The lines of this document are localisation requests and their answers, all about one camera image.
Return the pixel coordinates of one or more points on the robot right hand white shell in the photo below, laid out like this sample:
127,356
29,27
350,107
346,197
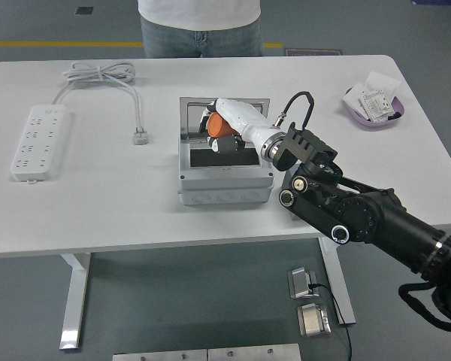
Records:
244,118

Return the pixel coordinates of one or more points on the orange cylindrical battery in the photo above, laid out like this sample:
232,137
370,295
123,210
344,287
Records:
220,126

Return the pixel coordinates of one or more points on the grey junction box clear lid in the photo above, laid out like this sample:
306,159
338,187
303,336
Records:
225,184

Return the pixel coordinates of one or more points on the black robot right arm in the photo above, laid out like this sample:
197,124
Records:
379,218

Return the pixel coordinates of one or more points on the metal floor socket open lid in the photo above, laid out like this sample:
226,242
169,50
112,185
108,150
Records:
300,284

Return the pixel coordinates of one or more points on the metal floor socket closed lid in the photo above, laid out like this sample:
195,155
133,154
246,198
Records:
312,319

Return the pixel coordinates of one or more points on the dark floor mat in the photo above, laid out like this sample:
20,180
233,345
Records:
312,52

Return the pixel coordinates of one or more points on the small white card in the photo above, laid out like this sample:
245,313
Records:
353,96

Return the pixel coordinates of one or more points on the person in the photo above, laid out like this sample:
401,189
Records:
199,15

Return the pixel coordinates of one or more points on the purple shallow dish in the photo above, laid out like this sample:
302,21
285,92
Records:
372,125

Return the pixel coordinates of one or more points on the white packet with printed label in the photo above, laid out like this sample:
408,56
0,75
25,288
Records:
377,105

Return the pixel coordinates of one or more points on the plain white paper packet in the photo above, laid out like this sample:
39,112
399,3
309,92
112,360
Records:
383,80

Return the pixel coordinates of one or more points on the dark square floor hatch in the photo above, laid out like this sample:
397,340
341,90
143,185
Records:
84,10

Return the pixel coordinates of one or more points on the white table leg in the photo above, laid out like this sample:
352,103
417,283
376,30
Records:
75,301
342,293

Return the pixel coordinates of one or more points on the white power strip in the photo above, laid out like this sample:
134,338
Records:
41,143

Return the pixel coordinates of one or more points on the blue object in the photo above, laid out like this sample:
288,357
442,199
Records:
441,1

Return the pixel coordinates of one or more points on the grey metal plate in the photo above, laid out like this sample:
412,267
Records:
255,353
158,356

